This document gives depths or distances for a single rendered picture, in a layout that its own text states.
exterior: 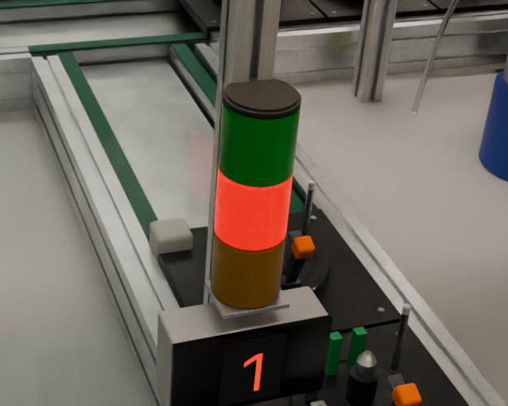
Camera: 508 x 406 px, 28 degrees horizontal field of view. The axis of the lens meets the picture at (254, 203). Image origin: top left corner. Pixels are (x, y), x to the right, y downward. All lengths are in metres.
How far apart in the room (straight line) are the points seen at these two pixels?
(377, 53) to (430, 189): 0.33
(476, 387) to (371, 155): 0.68
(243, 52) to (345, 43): 1.32
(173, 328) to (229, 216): 0.10
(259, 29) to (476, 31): 1.47
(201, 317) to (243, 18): 0.22
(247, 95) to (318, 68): 1.32
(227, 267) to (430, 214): 0.93
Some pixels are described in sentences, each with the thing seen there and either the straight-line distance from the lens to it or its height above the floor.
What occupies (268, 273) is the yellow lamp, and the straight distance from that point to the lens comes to 0.69.
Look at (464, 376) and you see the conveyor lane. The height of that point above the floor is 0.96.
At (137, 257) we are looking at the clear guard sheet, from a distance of 0.72.
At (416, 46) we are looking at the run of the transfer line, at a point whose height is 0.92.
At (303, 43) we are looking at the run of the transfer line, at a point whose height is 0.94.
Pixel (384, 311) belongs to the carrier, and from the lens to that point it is 1.20.
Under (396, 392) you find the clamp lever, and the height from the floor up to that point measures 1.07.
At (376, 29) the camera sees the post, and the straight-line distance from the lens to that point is 1.84.
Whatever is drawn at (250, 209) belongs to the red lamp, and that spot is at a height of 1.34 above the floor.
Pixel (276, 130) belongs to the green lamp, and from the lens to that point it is 0.63.
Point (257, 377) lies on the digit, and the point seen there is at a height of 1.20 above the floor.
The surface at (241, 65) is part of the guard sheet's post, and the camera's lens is 0.65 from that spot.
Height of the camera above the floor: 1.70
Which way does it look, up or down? 33 degrees down
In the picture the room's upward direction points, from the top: 5 degrees clockwise
